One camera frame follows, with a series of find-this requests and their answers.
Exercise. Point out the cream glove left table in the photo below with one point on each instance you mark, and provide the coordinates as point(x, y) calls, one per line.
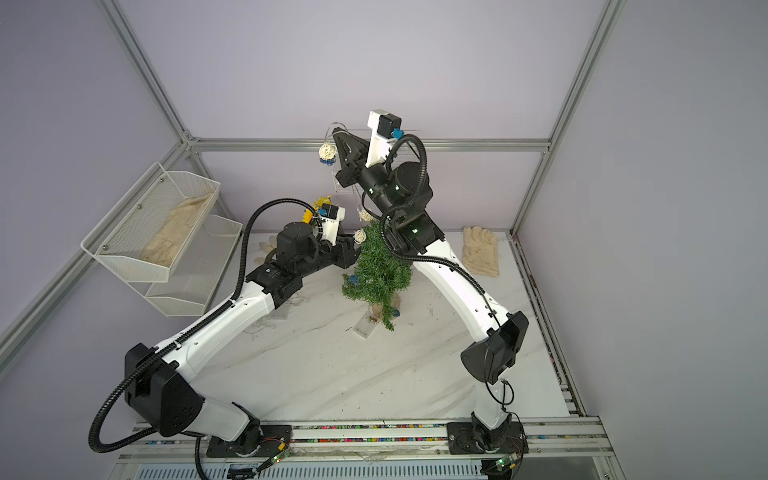
point(267, 250)

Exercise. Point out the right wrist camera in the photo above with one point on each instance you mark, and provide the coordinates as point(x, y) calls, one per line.
point(385, 130)

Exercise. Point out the loose string light pile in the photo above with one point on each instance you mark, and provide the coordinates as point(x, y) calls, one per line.
point(269, 322)

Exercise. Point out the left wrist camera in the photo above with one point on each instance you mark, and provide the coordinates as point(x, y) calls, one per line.
point(330, 218)

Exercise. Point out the white mesh upper shelf bin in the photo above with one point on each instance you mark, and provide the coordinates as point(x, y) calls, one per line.
point(120, 241)

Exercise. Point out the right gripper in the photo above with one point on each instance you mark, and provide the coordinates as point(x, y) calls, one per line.
point(357, 169)

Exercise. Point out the clear battery box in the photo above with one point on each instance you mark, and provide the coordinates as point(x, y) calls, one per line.
point(366, 325)

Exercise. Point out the cream glove right table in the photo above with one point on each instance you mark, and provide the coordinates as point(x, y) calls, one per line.
point(480, 251)

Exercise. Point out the cream glove table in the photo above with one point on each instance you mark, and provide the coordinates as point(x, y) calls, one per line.
point(267, 250)
point(480, 251)

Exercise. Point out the white mesh lower shelf bin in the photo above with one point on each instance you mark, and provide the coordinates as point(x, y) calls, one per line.
point(193, 283)

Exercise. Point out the yellow flowers in vase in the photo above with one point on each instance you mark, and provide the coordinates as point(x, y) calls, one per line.
point(316, 206)

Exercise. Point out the white rattan ball ornament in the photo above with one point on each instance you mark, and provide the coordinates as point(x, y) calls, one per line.
point(327, 152)

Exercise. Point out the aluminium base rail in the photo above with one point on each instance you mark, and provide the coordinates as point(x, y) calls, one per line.
point(390, 440)

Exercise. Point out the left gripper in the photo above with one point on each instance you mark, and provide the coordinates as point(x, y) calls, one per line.
point(345, 251)

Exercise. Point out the white mesh shelf bin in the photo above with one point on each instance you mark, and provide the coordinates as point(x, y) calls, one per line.
point(193, 283)
point(120, 241)

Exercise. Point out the cream glove in bin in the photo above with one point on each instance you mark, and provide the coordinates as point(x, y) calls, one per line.
point(166, 244)

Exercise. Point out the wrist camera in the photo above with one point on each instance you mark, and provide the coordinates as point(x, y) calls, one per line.
point(330, 218)
point(385, 130)

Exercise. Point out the small green christmas tree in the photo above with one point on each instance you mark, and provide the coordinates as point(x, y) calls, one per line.
point(381, 274)

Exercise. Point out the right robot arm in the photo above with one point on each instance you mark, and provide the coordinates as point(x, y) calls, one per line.
point(398, 184)

